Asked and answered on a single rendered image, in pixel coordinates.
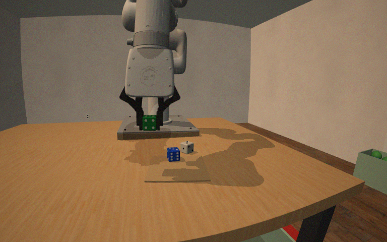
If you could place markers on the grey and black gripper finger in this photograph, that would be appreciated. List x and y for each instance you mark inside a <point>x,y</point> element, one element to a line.
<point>163,105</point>
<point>136,105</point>

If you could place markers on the blue die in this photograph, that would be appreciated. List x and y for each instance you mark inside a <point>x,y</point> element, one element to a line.
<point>173,154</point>

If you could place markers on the tan flat mat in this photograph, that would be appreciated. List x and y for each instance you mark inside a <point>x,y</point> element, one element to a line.
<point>188,169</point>

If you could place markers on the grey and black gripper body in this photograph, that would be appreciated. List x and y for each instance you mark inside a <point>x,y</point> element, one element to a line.
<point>148,72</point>

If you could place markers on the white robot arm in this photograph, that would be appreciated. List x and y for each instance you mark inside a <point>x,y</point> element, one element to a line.
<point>153,21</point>

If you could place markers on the green die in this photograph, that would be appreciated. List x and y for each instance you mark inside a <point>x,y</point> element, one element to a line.
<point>149,123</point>

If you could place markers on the white die with black pips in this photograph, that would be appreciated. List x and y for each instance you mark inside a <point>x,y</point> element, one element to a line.
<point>186,147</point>

